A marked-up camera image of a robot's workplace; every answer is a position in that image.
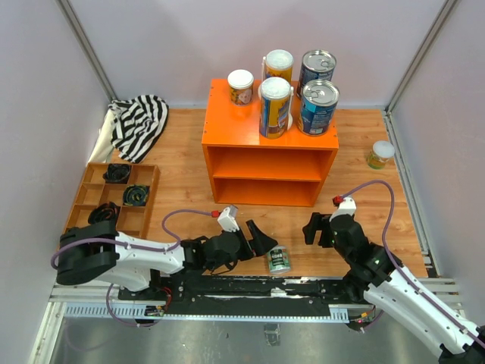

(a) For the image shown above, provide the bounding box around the green white noodle cup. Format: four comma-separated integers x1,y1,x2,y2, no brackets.
266,246,291,275

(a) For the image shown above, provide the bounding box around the white lid yellow jar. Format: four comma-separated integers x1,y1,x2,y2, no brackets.
367,140,395,170

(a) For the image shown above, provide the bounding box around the tall colourful can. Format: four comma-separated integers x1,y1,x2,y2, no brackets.
258,77,294,140

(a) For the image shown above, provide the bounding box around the blue soup can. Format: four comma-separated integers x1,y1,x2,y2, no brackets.
298,80,340,136

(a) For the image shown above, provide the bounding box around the dark blue food can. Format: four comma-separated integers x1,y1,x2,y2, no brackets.
296,49,336,98

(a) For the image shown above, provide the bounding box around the orange noodle cup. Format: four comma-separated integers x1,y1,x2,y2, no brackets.
227,69,254,106

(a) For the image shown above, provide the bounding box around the tall yellow purple can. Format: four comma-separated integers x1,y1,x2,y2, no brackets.
261,49,294,83

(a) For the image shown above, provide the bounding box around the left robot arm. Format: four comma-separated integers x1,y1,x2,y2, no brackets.
51,217,277,300

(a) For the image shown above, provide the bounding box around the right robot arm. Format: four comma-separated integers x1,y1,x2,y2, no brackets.
302,212,484,363

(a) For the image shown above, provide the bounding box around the orange wooden shelf cabinet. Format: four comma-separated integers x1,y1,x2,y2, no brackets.
202,79,340,207

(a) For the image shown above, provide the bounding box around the wooden compartment tray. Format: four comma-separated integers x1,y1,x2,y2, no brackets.
64,163,160,238

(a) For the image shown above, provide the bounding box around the black white striped cloth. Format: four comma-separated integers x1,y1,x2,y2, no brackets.
108,95,169,164

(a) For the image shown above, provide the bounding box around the white cloth under stripes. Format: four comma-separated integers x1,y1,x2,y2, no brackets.
88,109,115,163

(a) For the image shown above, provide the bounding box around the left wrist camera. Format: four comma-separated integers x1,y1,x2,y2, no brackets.
217,205,239,233

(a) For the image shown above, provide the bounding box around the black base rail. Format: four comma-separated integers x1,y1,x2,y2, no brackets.
117,275,372,319

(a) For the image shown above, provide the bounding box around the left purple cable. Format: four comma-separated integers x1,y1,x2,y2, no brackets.
51,208,223,329

